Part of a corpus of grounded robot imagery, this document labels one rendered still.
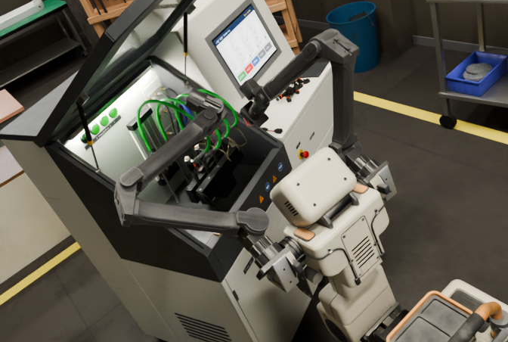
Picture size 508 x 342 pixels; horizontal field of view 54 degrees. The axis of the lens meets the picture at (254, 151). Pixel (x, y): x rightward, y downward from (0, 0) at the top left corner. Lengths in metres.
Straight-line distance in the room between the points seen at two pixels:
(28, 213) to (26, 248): 0.29
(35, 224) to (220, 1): 2.39
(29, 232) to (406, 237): 2.74
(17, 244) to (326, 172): 3.14
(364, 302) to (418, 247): 1.29
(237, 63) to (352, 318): 1.36
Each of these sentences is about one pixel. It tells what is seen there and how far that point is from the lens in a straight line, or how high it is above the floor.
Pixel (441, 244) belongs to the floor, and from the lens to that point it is 2.99.
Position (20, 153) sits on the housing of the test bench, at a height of 1.40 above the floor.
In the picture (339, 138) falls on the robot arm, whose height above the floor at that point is 1.31.
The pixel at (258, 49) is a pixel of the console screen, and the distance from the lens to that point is 2.65.
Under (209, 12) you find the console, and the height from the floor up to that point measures 1.52.
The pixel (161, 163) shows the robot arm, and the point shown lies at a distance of 1.51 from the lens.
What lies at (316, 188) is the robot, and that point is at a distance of 1.39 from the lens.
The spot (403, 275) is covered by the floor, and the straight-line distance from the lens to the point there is 2.87.
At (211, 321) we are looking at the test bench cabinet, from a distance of 2.40.
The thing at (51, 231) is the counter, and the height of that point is 0.12.
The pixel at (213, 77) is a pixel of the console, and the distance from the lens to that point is 2.36.
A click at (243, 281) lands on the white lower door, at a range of 2.17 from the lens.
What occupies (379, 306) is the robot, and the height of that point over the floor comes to 0.77.
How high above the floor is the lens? 2.23
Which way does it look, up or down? 33 degrees down
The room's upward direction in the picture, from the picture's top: 22 degrees counter-clockwise
